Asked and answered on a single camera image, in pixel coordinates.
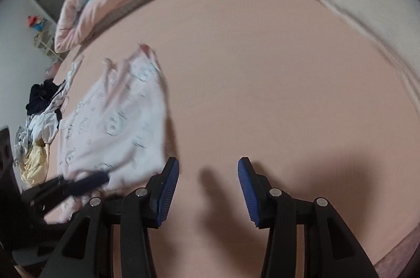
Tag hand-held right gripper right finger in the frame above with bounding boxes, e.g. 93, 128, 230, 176
238, 157, 379, 278

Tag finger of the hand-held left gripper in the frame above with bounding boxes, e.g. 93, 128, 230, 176
23, 172, 110, 207

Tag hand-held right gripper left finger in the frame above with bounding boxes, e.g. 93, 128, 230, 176
43, 157, 180, 278

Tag pink cartoon print pajama pants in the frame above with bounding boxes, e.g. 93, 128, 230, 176
43, 43, 169, 223

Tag pile of assorted clothes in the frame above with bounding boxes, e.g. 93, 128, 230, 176
28, 58, 84, 144

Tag pale yellow garment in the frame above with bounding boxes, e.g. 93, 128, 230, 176
20, 140, 50, 185

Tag grey white patterned garment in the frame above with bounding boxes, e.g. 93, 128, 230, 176
14, 125, 33, 167

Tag navy garment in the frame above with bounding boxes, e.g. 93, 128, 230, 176
26, 80, 66, 116

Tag pink bed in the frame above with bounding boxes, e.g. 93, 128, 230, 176
43, 0, 420, 269

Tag white shelf rack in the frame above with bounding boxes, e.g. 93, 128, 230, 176
34, 32, 64, 63

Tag red and blue wall toy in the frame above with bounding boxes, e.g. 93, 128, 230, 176
28, 15, 46, 32

